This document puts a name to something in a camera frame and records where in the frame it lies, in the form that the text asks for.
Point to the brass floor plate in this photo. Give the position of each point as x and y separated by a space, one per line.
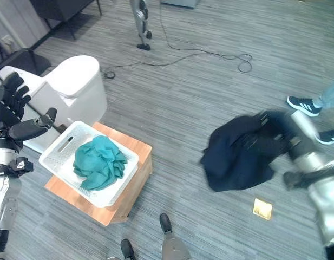
262 209

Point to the dark navy garment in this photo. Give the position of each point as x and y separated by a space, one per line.
231 162

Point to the robot's right leg and foot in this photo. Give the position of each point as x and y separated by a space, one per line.
172 243

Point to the white plastic laundry basket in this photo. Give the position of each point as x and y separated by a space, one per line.
61 154

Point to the black metal-frame furniture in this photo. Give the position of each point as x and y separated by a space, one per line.
61 10

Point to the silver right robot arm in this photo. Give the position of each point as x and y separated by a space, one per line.
326 203

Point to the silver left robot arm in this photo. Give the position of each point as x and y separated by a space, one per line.
4 189

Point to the person's leg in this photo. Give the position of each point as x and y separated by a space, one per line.
330 93

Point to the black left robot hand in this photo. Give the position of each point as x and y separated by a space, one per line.
19 128

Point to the teal cloth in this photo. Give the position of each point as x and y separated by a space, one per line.
97 165

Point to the wooden stool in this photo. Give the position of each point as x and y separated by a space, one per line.
137 159

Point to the black bag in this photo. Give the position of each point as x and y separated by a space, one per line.
23 61

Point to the robot's left foot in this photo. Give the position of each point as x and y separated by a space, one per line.
128 249

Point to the silver standing robot leg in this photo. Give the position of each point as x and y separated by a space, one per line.
141 19

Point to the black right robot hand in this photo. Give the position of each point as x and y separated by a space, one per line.
267 140

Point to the person's dark sneaker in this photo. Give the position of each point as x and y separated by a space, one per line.
303 106
329 136

